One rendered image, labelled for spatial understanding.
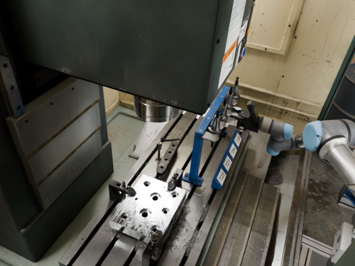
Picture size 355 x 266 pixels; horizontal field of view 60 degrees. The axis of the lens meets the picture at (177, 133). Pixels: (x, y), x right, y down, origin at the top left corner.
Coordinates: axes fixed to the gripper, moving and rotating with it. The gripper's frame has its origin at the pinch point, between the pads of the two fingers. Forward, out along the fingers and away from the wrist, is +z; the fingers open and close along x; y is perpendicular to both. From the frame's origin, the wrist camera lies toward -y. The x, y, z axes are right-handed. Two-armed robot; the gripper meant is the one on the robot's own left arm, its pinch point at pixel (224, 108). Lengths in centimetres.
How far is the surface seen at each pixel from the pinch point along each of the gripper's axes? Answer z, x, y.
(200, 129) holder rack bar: 4.4, -26.1, -2.7
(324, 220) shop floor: -92, 61, 117
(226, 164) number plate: -9.9, -12.1, 25.6
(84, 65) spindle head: 34, -66, -43
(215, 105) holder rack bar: 4.0, -4.6, -2.9
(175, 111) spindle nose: 7, -55, -29
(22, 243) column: 62, -87, 45
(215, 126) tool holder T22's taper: -1.9, -23.9, -4.9
